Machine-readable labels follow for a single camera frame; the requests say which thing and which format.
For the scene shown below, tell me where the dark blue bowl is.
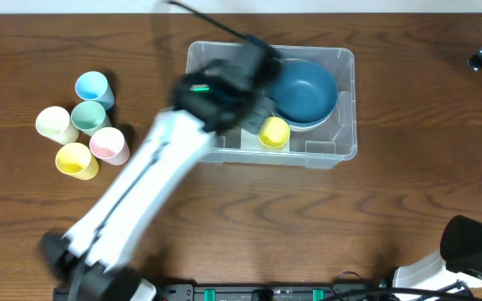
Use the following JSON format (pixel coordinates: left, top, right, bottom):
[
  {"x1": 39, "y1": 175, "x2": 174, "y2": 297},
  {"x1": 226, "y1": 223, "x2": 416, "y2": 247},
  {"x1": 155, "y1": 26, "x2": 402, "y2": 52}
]
[
  {"x1": 267, "y1": 60, "x2": 338, "y2": 103},
  {"x1": 274, "y1": 99, "x2": 337, "y2": 123}
]

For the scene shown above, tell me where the yellow cup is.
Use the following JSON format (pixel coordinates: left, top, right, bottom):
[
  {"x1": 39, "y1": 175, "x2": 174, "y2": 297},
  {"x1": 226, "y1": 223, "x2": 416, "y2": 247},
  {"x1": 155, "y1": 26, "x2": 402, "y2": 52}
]
[
  {"x1": 55, "y1": 142, "x2": 99, "y2": 181},
  {"x1": 258, "y1": 116, "x2": 290, "y2": 148}
]

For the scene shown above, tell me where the beige large bowl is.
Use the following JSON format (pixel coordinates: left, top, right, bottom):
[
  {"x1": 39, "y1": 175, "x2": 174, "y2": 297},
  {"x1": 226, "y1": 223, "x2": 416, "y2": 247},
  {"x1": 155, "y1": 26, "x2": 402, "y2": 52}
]
[{"x1": 273, "y1": 111, "x2": 331, "y2": 132}]

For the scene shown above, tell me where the light blue cup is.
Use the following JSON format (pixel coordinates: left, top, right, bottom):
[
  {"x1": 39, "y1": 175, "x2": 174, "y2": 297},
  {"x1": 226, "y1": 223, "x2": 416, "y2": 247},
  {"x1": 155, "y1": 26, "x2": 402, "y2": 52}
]
[{"x1": 74, "y1": 71, "x2": 115, "y2": 110}]

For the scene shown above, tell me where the pink cup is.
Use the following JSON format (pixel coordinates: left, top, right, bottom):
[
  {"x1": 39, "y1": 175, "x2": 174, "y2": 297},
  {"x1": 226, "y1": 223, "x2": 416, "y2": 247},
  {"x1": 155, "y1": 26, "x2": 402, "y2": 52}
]
[{"x1": 89, "y1": 127, "x2": 130, "y2": 166}]

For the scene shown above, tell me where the green cup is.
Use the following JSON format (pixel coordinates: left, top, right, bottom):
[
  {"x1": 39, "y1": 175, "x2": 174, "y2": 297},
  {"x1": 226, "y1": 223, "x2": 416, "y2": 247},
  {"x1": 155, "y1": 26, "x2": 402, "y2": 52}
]
[{"x1": 70, "y1": 101, "x2": 111, "y2": 136}]

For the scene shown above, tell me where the cream white cup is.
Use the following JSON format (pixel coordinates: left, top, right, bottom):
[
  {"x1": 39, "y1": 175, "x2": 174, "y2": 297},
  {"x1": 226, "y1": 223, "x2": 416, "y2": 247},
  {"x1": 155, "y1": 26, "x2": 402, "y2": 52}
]
[{"x1": 35, "y1": 106, "x2": 79, "y2": 145}]

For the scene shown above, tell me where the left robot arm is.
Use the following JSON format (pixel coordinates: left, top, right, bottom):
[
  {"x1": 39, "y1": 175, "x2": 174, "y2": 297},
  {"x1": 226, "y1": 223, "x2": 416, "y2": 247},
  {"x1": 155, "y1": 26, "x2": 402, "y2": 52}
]
[{"x1": 40, "y1": 35, "x2": 281, "y2": 301}]

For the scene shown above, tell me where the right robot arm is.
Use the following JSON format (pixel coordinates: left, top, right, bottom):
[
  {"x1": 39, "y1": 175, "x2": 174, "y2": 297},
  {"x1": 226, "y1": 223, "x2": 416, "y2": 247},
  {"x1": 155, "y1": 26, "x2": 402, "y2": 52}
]
[{"x1": 389, "y1": 216, "x2": 482, "y2": 293}]

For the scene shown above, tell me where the clear plastic storage container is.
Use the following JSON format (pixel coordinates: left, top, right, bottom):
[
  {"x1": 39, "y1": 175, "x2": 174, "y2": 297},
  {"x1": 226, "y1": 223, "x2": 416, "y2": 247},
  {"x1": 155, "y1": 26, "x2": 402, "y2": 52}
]
[{"x1": 204, "y1": 45, "x2": 357, "y2": 169}]

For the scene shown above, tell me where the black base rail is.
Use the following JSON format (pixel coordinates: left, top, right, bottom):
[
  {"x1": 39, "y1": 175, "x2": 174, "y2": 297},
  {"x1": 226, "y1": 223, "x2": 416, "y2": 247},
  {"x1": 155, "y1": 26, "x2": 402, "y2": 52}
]
[{"x1": 154, "y1": 282, "x2": 373, "y2": 301}]

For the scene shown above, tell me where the right black cable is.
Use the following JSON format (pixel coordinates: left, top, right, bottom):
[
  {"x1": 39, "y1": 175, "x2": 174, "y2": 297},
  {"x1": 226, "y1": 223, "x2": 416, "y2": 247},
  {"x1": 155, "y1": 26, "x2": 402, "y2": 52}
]
[{"x1": 320, "y1": 270, "x2": 476, "y2": 301}]

